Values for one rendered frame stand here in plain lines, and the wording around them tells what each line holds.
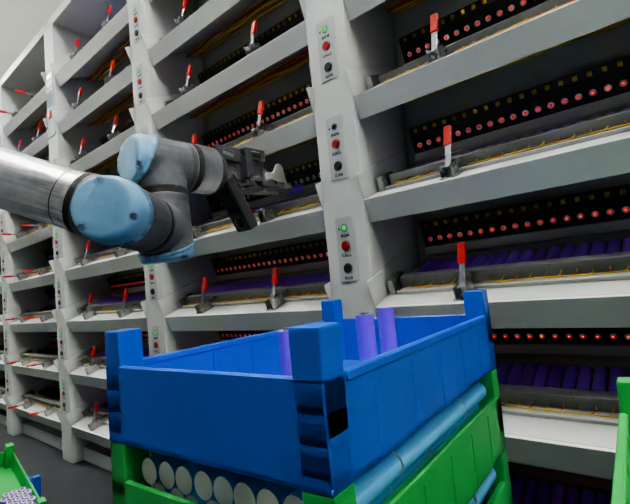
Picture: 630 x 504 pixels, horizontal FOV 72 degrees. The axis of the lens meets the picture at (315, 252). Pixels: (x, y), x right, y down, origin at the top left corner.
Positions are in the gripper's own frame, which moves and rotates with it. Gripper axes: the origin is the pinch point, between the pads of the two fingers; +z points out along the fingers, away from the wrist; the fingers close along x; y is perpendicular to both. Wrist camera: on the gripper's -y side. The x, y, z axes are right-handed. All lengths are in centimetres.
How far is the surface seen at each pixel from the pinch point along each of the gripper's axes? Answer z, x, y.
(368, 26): 4.2, -24.0, 29.9
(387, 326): -31, -42, -27
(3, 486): -34, 91, -72
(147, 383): -57, -40, -27
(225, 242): -4.4, 17.2, -9.5
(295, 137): -3.7, -8.2, 9.6
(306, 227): -4.0, -9.2, -9.8
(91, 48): -4, 84, 69
